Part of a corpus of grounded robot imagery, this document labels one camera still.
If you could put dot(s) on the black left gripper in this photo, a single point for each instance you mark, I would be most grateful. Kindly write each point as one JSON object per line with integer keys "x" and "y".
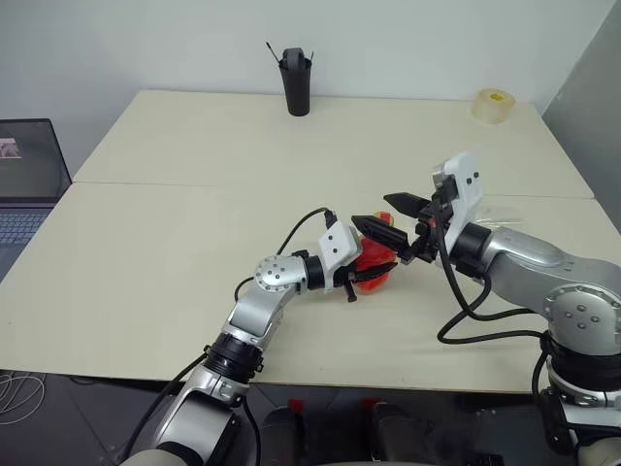
{"x": 347, "y": 280}

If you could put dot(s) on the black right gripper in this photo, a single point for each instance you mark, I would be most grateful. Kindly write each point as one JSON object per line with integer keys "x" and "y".
{"x": 432, "y": 233}

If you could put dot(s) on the plastic bottle with red drink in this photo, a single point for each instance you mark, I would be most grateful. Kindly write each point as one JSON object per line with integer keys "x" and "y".
{"x": 371, "y": 256}

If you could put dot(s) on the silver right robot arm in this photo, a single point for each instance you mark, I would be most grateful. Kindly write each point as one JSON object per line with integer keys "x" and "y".
{"x": 533, "y": 262}

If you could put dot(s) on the translucent yellowish tape roll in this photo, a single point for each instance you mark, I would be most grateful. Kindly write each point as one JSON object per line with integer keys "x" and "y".
{"x": 493, "y": 107}

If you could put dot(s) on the tall black cup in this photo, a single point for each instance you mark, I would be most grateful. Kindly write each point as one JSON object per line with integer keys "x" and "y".
{"x": 297, "y": 92}

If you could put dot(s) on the thin black stick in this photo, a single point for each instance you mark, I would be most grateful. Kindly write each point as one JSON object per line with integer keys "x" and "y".
{"x": 271, "y": 51}

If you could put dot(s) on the dark grey laptop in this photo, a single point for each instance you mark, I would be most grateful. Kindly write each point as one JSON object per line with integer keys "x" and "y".
{"x": 29, "y": 165}

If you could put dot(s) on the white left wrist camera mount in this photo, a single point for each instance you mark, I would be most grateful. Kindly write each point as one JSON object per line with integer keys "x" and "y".
{"x": 337, "y": 247}

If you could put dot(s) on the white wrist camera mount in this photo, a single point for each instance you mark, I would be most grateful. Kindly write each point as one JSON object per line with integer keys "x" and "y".
{"x": 337, "y": 247}
{"x": 463, "y": 204}

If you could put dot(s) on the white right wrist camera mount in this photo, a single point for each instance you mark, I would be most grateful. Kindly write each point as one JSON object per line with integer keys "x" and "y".
{"x": 463, "y": 204}

